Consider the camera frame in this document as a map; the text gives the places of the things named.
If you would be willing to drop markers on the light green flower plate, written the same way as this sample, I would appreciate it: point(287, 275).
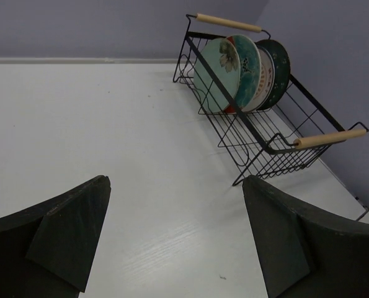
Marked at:
point(218, 65)

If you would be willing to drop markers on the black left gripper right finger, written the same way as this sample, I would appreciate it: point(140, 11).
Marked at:
point(305, 251)

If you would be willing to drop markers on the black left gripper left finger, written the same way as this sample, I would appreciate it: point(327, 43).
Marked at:
point(47, 250)

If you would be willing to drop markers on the black wire dish rack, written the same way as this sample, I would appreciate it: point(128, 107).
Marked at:
point(288, 137)

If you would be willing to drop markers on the dark teal blossom plate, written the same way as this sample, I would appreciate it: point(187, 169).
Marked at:
point(282, 69)

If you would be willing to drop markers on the white sunburst pattern plate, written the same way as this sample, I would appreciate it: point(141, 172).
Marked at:
point(266, 80)

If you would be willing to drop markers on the red teal floral plate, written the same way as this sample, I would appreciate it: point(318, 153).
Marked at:
point(250, 69)

